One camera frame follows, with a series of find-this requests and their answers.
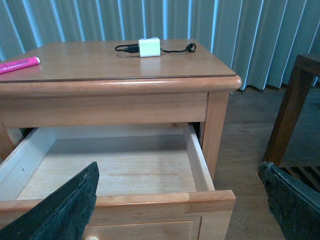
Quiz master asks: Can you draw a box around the light green curtain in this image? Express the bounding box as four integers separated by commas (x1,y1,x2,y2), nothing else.
0,0,320,90

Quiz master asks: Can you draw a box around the pink marker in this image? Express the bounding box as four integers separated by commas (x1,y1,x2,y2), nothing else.
0,56,41,74

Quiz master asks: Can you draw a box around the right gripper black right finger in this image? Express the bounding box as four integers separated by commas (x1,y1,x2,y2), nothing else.
258,161,320,240

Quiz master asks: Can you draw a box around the dark wooden furniture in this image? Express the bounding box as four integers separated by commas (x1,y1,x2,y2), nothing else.
263,53,320,192

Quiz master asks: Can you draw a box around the white power adapter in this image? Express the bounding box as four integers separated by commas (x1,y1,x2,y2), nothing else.
138,37,161,58

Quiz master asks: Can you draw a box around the wooden nightstand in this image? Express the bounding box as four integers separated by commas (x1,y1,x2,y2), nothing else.
0,41,242,176

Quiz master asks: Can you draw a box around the wooden drawer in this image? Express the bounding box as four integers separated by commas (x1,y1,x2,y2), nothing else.
0,123,236,240

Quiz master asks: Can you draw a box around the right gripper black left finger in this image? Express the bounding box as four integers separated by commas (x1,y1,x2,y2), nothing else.
0,161,100,240

